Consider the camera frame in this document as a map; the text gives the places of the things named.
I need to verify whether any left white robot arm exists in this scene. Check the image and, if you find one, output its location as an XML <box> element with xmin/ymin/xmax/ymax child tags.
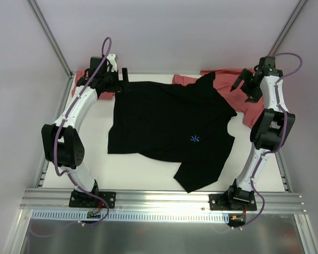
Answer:
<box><xmin>41</xmin><ymin>53</ymin><xmax>128</xmax><ymax>207</ymax></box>

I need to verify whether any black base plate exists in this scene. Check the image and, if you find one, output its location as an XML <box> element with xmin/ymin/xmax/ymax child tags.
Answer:
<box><xmin>68</xmin><ymin>190</ymin><xmax>116</xmax><ymax>208</ymax></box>
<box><xmin>208</xmin><ymin>193</ymin><xmax>257</xmax><ymax>211</ymax></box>

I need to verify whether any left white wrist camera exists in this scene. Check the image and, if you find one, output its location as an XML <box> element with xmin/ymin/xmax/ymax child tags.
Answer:
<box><xmin>107</xmin><ymin>53</ymin><xmax>118</xmax><ymax>72</ymax></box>

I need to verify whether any crumpled red t shirt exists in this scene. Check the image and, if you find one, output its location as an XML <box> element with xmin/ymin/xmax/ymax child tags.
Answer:
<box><xmin>172</xmin><ymin>68</ymin><xmax>266</xmax><ymax>128</ymax></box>

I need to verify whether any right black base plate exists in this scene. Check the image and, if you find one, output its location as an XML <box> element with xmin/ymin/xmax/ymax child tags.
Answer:
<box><xmin>208</xmin><ymin>193</ymin><xmax>257</xmax><ymax>211</ymax></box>

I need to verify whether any white slotted cable duct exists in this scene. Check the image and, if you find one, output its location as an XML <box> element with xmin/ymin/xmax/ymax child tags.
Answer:
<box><xmin>31</xmin><ymin>210</ymin><xmax>229</xmax><ymax>224</ymax></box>

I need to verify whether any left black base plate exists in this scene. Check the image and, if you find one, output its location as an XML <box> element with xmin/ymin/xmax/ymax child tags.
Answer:
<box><xmin>68</xmin><ymin>190</ymin><xmax>116</xmax><ymax>208</ymax></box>

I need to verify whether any folded red t shirt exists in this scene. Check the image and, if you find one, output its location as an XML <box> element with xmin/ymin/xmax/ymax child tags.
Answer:
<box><xmin>71</xmin><ymin>69</ymin><xmax>115</xmax><ymax>101</ymax></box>

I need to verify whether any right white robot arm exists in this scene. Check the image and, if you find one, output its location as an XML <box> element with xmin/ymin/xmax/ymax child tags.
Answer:
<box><xmin>225</xmin><ymin>56</ymin><xmax>295</xmax><ymax>210</ymax></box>

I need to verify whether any aluminium front rail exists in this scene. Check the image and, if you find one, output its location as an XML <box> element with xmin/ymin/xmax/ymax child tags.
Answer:
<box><xmin>20</xmin><ymin>188</ymin><xmax>308</xmax><ymax>214</ymax></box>

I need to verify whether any black t shirt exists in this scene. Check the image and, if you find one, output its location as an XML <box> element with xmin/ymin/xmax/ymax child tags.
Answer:
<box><xmin>108</xmin><ymin>72</ymin><xmax>236</xmax><ymax>193</ymax></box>

